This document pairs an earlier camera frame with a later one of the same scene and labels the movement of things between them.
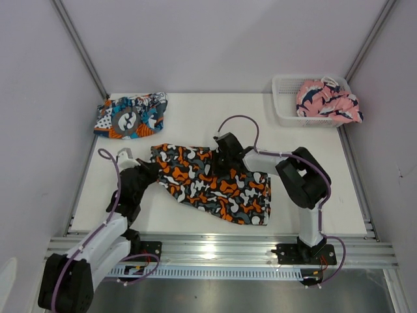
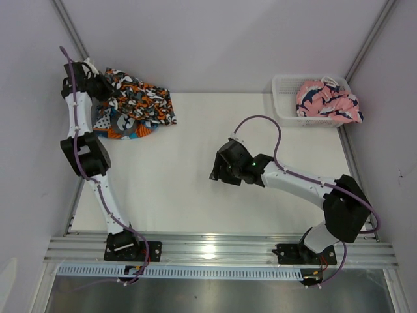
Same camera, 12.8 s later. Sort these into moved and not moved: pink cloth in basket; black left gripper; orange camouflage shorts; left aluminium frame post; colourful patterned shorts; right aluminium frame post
Moved: orange camouflage shorts; black left gripper
Not moved: left aluminium frame post; colourful patterned shorts; right aluminium frame post; pink cloth in basket
